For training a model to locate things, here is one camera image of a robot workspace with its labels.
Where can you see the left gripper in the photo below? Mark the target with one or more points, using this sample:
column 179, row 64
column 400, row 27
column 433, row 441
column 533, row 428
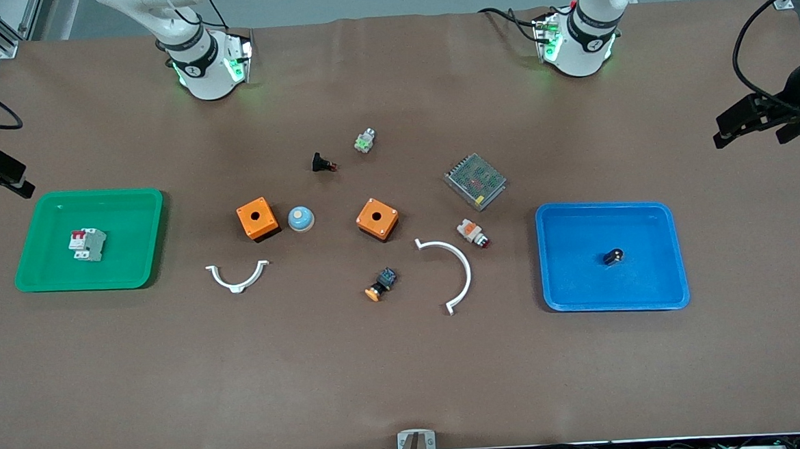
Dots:
column 788, row 109

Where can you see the white circuit breaker red switch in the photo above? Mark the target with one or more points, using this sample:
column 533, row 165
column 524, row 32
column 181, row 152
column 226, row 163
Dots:
column 89, row 246

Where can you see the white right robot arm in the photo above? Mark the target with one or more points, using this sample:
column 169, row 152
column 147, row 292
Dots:
column 204, row 74

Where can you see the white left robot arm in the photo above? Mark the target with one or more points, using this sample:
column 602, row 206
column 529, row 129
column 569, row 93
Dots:
column 583, row 54

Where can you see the green plastic tray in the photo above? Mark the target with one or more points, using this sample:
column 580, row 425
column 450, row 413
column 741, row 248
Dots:
column 121, row 263

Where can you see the blue plastic tray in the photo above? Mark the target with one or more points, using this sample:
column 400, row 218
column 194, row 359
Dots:
column 581, row 280

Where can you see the orange button box black base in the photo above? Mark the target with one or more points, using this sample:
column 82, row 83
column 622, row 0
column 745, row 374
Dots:
column 264, row 223

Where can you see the metal mesh power supply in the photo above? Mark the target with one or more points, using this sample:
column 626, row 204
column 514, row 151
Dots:
column 475, row 181

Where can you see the light blue dome button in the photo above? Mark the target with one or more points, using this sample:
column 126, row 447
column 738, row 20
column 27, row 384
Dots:
column 300, row 219

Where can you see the orange white indicator red lamp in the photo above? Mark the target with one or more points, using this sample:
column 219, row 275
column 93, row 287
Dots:
column 470, row 230

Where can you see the black push button red tip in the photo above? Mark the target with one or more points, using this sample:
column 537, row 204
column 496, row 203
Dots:
column 318, row 162

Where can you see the orange mushroom button black body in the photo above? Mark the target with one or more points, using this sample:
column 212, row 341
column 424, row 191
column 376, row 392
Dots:
column 384, row 280

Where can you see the brown table mat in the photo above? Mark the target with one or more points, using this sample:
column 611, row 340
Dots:
column 380, row 369

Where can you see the small white curved bracket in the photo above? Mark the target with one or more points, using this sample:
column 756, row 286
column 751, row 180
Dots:
column 237, row 286

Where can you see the large white curved bracket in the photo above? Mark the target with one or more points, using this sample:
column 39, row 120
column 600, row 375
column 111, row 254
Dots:
column 468, row 267

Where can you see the white switch green insert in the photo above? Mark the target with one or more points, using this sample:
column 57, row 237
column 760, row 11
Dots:
column 365, row 143

